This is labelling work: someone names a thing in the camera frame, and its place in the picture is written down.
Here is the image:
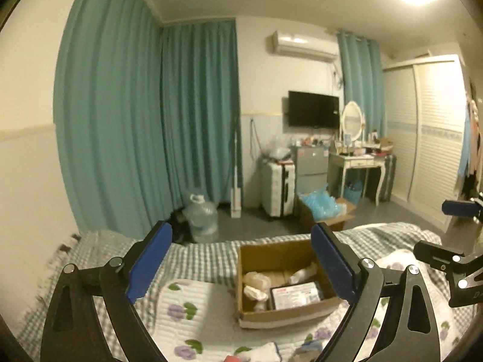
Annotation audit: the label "white air conditioner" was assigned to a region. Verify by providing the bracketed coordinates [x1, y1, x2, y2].
[269, 30, 339, 63]

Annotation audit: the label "teal corner curtain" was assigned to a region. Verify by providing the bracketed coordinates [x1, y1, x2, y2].
[160, 20, 243, 212]

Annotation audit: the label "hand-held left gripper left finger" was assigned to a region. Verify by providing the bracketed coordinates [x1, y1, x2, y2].
[40, 222, 173, 362]

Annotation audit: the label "black wall television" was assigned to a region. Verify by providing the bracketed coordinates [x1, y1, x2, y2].
[287, 90, 340, 129]

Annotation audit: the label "oval white vanity mirror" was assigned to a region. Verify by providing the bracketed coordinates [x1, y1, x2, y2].
[339, 100, 367, 148]

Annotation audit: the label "grey-blue soft item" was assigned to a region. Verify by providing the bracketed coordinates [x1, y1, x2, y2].
[292, 341, 321, 362]

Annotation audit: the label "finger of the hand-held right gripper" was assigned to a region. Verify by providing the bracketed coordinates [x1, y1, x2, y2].
[413, 239, 483, 308]
[441, 192, 483, 220]

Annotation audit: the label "black packet with white label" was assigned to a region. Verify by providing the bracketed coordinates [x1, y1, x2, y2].
[269, 281, 322, 310]

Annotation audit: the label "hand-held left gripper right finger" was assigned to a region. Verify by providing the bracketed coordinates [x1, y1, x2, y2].
[311, 223, 443, 362]

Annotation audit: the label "white soft plush item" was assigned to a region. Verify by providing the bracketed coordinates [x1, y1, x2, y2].
[289, 261, 319, 284]

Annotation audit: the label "white dressing table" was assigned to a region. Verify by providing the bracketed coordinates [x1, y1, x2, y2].
[327, 147, 394, 206]

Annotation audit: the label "wide teal curtain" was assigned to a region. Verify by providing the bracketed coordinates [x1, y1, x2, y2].
[53, 0, 168, 243]

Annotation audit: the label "cosmetics clutter on dressing table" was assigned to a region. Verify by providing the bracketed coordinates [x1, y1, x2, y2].
[332, 130, 394, 157]

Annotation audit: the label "large cardboard floor box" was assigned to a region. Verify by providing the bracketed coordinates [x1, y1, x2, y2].
[296, 192, 357, 235]

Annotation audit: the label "grey checked bed sheet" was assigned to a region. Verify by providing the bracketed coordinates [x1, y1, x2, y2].
[15, 222, 443, 362]

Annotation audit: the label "pile of blue plastic bags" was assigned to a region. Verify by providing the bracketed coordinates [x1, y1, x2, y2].
[299, 184, 347, 220]

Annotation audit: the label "white hard-shell suitcase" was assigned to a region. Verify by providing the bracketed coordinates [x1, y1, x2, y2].
[261, 160, 297, 221]

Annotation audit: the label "white flat mop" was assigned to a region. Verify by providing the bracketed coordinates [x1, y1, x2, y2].
[229, 117, 243, 218]

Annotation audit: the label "narrow teal curtain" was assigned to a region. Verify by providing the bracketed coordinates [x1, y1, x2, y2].
[337, 32, 388, 140]

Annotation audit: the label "black object by jug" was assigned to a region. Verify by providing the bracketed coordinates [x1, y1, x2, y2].
[168, 212, 194, 243]

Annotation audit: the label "clear water jug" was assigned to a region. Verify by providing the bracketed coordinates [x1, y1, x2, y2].
[184, 192, 220, 244]

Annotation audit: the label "white floral quilt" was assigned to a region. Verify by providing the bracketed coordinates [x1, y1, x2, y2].
[146, 248, 466, 362]

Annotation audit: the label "grey mini fridge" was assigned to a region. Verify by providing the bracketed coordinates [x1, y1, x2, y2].
[292, 145, 330, 197]

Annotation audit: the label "brown cardboard box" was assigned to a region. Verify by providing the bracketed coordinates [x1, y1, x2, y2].
[236, 239, 342, 329]

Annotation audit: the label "clutter on mini fridge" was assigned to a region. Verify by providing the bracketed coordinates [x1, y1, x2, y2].
[296, 134, 333, 148]

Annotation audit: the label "blue storage basket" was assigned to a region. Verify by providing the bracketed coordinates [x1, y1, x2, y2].
[345, 180, 365, 205]

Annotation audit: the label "white folded cloth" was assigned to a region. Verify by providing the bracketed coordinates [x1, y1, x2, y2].
[235, 341, 282, 362]

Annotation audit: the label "beige soft plush item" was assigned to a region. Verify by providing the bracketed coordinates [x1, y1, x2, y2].
[242, 271, 273, 312]

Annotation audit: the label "hanging clothes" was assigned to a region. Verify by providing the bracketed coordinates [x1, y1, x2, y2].
[458, 85, 483, 198]

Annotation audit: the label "white sliding-door wardrobe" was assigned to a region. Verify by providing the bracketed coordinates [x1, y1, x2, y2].
[382, 54, 469, 231]

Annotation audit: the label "dark suitcase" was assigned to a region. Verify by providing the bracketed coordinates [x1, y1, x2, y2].
[379, 154, 398, 203]

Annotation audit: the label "clear plastic bag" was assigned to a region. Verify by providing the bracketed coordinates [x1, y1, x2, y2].
[262, 135, 294, 164]

